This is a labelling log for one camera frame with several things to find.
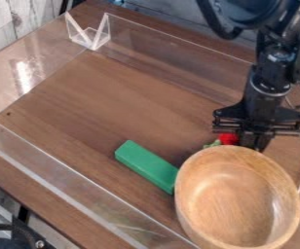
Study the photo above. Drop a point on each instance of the red knitted strawberry toy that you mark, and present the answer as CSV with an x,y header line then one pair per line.
x,y
225,139

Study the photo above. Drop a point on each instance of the wooden bowl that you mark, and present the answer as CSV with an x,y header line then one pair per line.
x,y
237,201

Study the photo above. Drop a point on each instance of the black device with screw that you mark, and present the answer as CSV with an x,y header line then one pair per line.
x,y
22,239

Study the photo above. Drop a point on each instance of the clear acrylic corner bracket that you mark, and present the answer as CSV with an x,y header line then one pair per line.
x,y
89,37

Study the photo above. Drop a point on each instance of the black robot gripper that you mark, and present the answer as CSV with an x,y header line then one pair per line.
x,y
257,114

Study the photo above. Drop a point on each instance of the clear acrylic front wall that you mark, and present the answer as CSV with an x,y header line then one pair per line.
x,y
90,215

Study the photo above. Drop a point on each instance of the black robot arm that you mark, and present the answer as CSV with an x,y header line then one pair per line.
x,y
275,19

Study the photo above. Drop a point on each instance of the clear acrylic back wall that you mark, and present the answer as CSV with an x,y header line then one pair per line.
x,y
207,72

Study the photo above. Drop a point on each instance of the green rectangular block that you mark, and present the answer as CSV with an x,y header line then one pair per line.
x,y
148,165

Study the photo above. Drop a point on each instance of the clear acrylic wall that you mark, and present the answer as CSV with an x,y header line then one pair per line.
x,y
90,215
207,72

